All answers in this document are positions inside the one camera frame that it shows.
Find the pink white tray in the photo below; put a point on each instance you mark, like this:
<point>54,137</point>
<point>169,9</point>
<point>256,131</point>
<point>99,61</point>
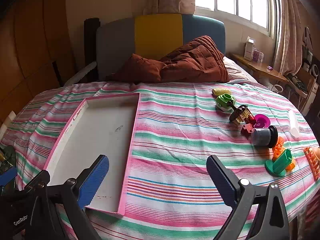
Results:
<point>100,135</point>

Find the cluttered wooden shelf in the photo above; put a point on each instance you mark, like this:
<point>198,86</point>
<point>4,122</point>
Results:
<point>307,85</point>

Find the purple box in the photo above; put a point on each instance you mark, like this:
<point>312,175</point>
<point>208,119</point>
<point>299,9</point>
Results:
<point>257,55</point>

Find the grey yellow blue headboard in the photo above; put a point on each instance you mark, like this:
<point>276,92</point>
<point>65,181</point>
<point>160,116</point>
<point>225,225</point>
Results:
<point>155,35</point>

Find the white carton box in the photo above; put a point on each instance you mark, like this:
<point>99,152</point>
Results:
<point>249,50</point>

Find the black speaker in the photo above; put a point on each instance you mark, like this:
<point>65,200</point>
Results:
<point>311,65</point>

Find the brown quilt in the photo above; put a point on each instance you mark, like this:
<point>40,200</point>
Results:
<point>197,60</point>

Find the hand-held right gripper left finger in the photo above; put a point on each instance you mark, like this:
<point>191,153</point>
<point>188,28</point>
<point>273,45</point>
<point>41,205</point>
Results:
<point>93,180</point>

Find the yellow toy shoe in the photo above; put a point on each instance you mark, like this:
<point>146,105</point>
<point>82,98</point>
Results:
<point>220,91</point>

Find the black cylinder toy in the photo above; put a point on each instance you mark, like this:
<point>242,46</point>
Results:
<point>261,136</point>

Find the white tube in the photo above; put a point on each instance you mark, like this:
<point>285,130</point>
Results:
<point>293,125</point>

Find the white pillow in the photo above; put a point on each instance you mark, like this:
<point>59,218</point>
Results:
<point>236,72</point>

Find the brown pillow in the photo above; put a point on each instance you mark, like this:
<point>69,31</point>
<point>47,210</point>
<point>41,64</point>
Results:
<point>140,70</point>

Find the brown toy cupcake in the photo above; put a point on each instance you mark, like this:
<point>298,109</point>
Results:
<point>237,113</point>

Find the long beige curtain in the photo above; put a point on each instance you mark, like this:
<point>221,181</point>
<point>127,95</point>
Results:
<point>287,35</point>

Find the dark red puzzle piece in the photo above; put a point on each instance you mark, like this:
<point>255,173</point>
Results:
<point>247,129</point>

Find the wooden wardrobe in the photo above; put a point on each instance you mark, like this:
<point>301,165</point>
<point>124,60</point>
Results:
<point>32,42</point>

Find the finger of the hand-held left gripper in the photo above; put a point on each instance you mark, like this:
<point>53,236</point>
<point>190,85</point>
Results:
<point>7,177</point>

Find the purple perforated toy cup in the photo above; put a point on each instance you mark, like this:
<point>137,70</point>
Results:
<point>262,120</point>

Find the red metallic cylinder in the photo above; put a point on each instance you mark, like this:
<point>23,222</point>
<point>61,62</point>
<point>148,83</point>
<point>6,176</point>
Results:
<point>250,119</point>

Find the orange cheese toy block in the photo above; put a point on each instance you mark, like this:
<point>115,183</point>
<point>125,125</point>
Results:
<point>278,146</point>

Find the orange ribbed toy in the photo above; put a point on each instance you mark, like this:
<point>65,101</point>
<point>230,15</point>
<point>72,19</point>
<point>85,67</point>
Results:
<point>312,162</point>

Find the green cylinder stand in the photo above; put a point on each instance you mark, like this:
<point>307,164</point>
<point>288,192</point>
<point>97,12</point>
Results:
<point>281,162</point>

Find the wooden bedside desk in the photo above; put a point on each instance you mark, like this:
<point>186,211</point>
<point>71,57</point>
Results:
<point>260,68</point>

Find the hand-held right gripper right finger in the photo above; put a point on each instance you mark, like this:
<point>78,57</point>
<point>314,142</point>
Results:
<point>222,180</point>

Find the green toy chopper lid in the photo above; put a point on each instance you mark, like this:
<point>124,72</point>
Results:
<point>223,101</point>

